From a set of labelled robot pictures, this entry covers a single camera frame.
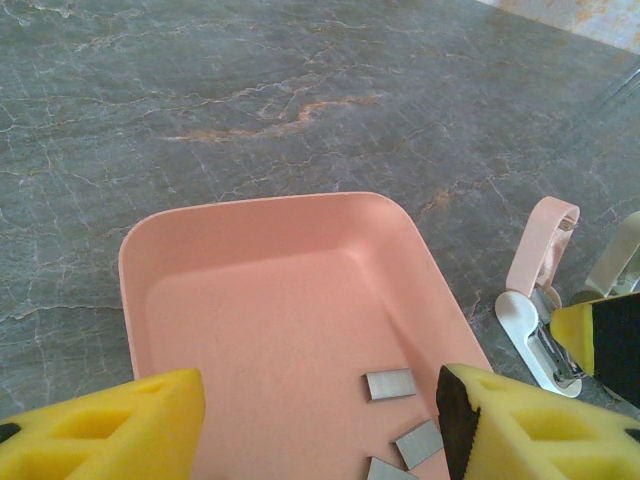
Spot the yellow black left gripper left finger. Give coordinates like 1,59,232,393
0,368,207,480

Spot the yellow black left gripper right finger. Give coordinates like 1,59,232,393
436,363,640,480

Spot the pink white stapler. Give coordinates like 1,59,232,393
494,196,587,400

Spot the pink plastic tray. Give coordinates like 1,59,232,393
118,191,494,480

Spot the grey staple strip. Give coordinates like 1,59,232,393
394,419,445,471
366,455,420,480
361,368,418,404

